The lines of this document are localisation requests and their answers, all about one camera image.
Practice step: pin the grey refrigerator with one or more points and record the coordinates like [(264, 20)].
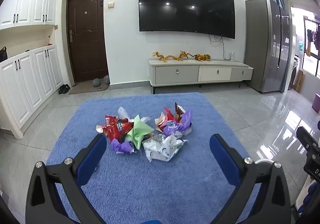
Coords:
[(265, 46)]

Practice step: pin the beige light switch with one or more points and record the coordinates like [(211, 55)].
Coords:
[(110, 5)]

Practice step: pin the black bag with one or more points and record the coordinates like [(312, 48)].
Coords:
[(3, 54)]

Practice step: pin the short golden dragon ornament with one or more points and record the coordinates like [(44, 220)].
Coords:
[(202, 57)]

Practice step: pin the green paper wrapper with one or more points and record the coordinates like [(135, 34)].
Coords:
[(137, 131)]

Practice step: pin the black wall television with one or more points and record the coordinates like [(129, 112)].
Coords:
[(185, 6)]

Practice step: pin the long golden dragon ornament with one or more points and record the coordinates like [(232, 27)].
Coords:
[(172, 57)]

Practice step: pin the brown entrance door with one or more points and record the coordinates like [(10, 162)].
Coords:
[(87, 39)]

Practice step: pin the clear plastic bag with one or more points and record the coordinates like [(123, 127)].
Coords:
[(123, 113)]

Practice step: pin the large purple wrapper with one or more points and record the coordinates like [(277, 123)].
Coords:
[(185, 120)]

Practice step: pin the grey slipper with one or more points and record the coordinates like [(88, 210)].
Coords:
[(96, 82), (106, 79)]

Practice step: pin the white television cabinet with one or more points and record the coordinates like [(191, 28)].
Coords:
[(175, 74)]

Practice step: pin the brown doormat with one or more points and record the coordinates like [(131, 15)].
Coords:
[(85, 87)]

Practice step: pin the small purple wrapper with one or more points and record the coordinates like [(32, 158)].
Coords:
[(120, 146)]

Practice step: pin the black shoe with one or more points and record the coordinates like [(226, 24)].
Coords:
[(61, 89), (67, 87)]

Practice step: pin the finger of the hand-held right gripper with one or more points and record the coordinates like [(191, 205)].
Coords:
[(306, 137)]

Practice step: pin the cardboard box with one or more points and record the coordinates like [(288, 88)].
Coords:
[(299, 80)]

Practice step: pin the white floor cupboards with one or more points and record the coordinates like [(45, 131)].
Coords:
[(30, 79)]

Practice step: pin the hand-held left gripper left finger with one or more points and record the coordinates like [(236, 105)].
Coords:
[(92, 161)]

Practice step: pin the red orange wrapper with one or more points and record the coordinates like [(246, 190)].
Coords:
[(168, 115)]

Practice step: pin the balcony window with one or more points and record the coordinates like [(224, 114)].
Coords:
[(311, 64)]

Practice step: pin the red snack wrapper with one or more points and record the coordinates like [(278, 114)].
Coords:
[(116, 127)]

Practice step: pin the washing machine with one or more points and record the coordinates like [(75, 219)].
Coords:
[(295, 71)]

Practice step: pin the white plastic bag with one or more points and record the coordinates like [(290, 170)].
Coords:
[(162, 150)]

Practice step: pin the green sign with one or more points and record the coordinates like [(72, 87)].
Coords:
[(300, 46)]

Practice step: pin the blue fluffy mat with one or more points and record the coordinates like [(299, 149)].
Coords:
[(140, 189)]

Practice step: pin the purple stool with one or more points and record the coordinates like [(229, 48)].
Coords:
[(316, 102)]

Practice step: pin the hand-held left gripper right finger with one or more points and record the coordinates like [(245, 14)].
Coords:
[(220, 156)]

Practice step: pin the hanging dark clothes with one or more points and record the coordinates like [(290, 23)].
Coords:
[(311, 39)]

